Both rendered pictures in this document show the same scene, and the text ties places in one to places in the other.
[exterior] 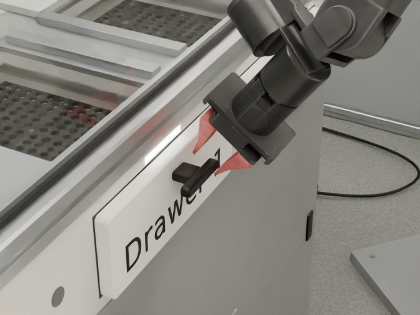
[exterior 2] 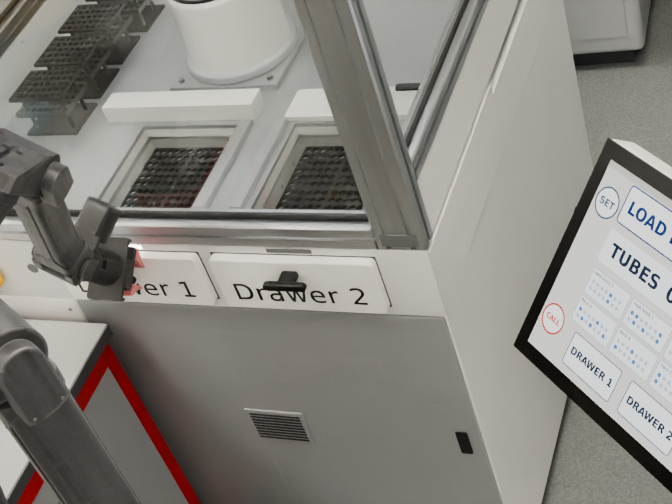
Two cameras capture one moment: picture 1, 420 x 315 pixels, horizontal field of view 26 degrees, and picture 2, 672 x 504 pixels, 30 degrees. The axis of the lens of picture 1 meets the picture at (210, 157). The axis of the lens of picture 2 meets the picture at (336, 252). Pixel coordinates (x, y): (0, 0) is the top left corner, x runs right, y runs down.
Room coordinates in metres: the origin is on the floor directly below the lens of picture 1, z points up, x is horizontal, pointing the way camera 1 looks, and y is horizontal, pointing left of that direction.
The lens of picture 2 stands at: (1.35, -1.62, 2.21)
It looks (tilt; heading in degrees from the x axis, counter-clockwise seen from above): 40 degrees down; 95
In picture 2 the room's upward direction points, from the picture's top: 21 degrees counter-clockwise
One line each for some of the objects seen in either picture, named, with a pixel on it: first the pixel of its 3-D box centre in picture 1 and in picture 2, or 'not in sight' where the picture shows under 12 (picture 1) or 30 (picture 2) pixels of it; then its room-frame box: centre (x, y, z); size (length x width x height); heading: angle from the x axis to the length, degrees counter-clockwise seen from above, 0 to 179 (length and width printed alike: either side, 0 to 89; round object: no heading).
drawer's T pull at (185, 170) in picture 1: (190, 174); not in sight; (0.86, 0.02, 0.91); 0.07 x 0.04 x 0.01; 152
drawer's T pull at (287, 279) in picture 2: not in sight; (286, 281); (1.14, -0.12, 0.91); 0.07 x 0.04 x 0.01; 152
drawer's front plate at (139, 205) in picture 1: (170, 190); (133, 276); (0.88, 0.05, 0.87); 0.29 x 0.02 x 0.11; 152
